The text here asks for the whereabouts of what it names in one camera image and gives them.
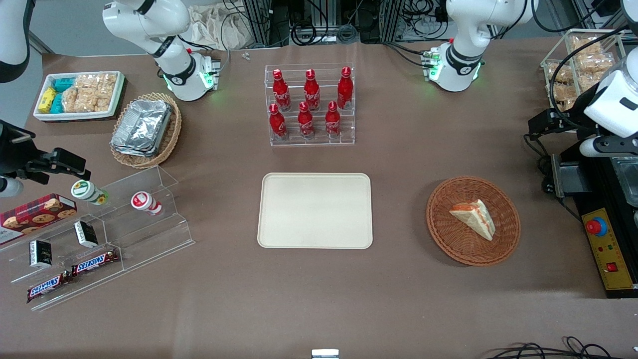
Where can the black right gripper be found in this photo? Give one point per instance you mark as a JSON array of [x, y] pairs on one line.
[[14, 153]]

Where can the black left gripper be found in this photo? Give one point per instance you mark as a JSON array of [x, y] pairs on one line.
[[569, 124]]

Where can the triangular sandwich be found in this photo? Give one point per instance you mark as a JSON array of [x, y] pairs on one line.
[[476, 219]]

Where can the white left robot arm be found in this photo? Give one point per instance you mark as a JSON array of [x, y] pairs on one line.
[[461, 60]]

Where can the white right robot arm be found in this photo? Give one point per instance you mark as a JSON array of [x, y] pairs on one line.
[[174, 65]]

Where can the oval tan wicker basket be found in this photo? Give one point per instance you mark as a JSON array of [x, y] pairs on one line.
[[172, 134]]

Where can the round brown wicker basket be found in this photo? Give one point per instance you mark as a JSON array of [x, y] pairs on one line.
[[448, 234]]

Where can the beige plastic serving tray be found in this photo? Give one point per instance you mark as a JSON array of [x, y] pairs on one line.
[[315, 210]]

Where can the green lid yogurt cup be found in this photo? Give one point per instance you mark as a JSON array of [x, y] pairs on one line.
[[87, 191]]

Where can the brown pastry snack bag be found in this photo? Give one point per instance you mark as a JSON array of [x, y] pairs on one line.
[[563, 92], [590, 80], [595, 62], [585, 45], [560, 73], [568, 105]]

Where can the red tartan cookie box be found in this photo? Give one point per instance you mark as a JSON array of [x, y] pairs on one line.
[[37, 214]]

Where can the teal snack packet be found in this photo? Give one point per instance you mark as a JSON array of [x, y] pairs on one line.
[[64, 85], [56, 103]]

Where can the clear rice cracker bag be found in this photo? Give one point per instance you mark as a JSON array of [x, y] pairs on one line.
[[77, 101], [102, 101], [97, 82]]

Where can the small black white carton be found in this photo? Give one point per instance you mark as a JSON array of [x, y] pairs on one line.
[[85, 234], [41, 254]]

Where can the yellow snack packet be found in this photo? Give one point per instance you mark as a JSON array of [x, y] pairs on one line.
[[47, 99]]

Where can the stacked aluminium foil containers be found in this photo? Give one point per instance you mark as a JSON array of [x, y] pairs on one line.
[[142, 127]]

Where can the red lid yogurt cup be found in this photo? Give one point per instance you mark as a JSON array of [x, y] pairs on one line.
[[144, 202]]

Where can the white rectangular snack bin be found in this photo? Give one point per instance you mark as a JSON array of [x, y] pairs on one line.
[[117, 94]]

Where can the black appliance housing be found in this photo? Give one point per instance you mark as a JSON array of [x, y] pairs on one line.
[[595, 194]]

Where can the brown Snickers bar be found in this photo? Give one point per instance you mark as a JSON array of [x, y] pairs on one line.
[[94, 263], [47, 287]]

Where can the clear acrylic step display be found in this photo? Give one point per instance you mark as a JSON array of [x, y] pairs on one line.
[[149, 234]]

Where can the steel pan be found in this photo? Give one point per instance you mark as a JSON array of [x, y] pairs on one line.
[[628, 179]]

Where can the red emergency stop button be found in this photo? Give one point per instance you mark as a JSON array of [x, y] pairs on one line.
[[596, 227]]

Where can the yellow control panel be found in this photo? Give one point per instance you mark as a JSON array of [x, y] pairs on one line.
[[610, 252]]

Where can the clear acrylic bottle rack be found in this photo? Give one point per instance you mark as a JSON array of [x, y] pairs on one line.
[[344, 132]]

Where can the red cola bottle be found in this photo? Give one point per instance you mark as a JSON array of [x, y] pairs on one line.
[[311, 92], [345, 89], [277, 123], [332, 122], [281, 92], [305, 122]]

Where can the beige crumpled cloth bag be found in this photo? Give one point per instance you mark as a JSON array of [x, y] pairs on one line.
[[219, 27]]

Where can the white clip at table edge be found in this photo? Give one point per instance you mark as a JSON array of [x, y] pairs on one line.
[[325, 354]]

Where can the grey metal bracket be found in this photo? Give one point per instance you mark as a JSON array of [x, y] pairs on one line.
[[570, 177]]

